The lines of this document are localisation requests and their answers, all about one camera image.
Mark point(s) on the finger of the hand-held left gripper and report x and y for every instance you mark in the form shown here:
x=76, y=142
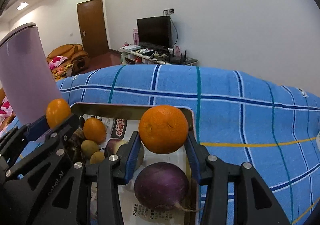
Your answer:
x=37, y=128
x=67, y=127

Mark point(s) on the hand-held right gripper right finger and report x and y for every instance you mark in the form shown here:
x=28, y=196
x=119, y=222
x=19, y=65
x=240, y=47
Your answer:
x=193, y=162

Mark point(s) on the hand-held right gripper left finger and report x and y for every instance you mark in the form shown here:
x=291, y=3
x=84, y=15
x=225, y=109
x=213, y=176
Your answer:
x=132, y=160

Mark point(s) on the brown round fruit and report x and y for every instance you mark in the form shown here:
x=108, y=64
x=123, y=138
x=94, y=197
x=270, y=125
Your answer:
x=78, y=140

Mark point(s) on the orange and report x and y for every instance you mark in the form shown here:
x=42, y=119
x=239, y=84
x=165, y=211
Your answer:
x=163, y=127
x=57, y=112
x=94, y=130

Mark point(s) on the purple-skinned cut yam piece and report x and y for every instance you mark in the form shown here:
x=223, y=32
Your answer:
x=113, y=146

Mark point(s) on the small yellow kumquat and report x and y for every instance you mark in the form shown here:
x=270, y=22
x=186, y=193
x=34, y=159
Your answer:
x=89, y=148
x=97, y=157

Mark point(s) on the purple round radish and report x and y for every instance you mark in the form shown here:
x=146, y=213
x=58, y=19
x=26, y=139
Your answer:
x=161, y=186

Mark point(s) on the pink metal tin tray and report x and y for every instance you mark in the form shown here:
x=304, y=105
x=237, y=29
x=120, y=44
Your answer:
x=105, y=108

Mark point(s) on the pink floral cushion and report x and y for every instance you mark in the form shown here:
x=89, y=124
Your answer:
x=5, y=111
x=57, y=61

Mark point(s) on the blue plaid blanket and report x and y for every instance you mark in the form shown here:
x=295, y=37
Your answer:
x=225, y=115

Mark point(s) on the lilac cylindrical canister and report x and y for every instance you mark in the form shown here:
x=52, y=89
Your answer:
x=25, y=72

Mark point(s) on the white television stand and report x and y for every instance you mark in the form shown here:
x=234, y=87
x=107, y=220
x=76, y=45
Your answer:
x=140, y=56

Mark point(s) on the brown wooden door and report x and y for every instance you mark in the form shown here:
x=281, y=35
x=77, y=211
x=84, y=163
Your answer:
x=92, y=27

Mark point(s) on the black wifi router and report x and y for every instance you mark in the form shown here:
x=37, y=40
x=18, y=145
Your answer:
x=177, y=58

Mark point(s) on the rectangular ceiling light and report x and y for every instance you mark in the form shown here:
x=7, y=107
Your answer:
x=22, y=6

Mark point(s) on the black flat television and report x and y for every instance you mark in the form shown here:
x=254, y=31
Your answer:
x=155, y=31

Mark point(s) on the white wall socket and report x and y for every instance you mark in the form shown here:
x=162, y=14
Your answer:
x=168, y=11

